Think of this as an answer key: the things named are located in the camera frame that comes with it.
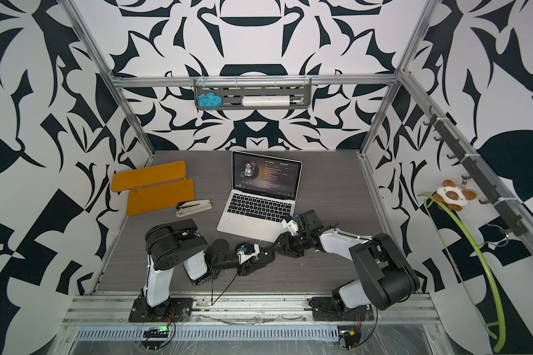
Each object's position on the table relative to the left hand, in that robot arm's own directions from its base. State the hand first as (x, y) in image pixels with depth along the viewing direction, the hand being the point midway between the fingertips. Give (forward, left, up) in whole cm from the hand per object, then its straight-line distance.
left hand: (259, 251), depth 87 cm
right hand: (0, -5, +3) cm, 6 cm away
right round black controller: (-28, -29, -1) cm, 40 cm away
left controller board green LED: (-24, +34, -3) cm, 42 cm away
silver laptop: (+25, -3, +1) cm, 25 cm away
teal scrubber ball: (+50, +18, +34) cm, 63 cm away
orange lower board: (+26, +45, +1) cm, 52 cm away
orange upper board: (+29, +45, +12) cm, 55 cm away
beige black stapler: (+19, +29, +2) cm, 35 cm away
